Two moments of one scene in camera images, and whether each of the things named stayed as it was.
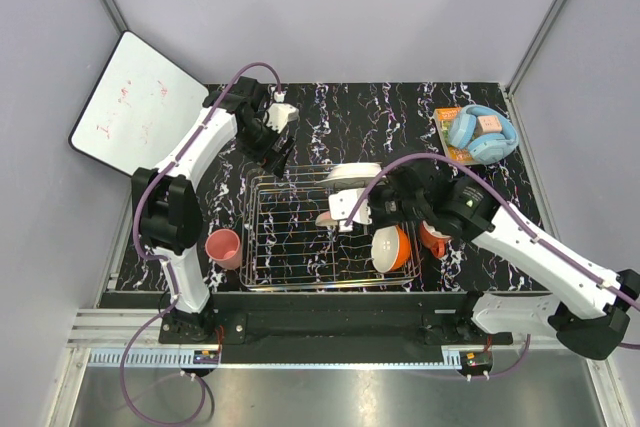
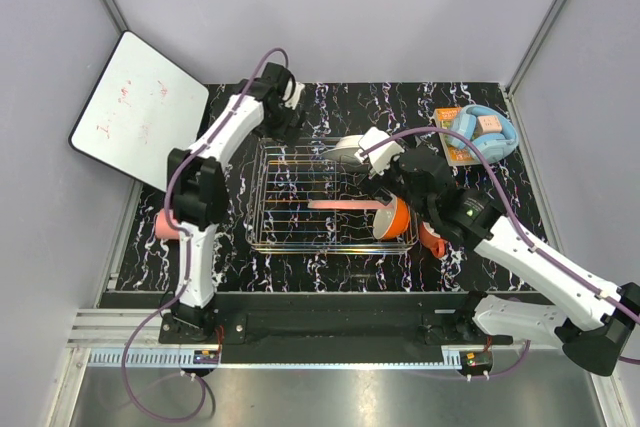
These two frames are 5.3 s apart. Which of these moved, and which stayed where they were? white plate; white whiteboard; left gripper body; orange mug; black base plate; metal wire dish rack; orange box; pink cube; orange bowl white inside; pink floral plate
Moved: orange bowl white inside; white plate; metal wire dish rack; left gripper body; pink floral plate
Stayed: orange mug; black base plate; orange box; white whiteboard; pink cube
